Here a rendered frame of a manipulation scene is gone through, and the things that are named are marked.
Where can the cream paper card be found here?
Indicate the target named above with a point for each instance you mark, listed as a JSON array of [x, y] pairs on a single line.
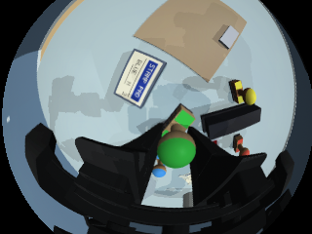
[[187, 178]]

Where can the brown round knob with yellow top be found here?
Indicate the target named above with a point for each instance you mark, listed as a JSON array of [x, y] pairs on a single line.
[[239, 95]]

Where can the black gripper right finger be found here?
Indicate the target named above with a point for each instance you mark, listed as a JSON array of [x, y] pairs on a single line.
[[212, 167]]

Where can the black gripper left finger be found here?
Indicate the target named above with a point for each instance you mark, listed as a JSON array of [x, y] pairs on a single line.
[[134, 159]]

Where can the brown rubber stamp with red top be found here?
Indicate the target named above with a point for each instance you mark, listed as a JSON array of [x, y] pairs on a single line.
[[238, 147]]

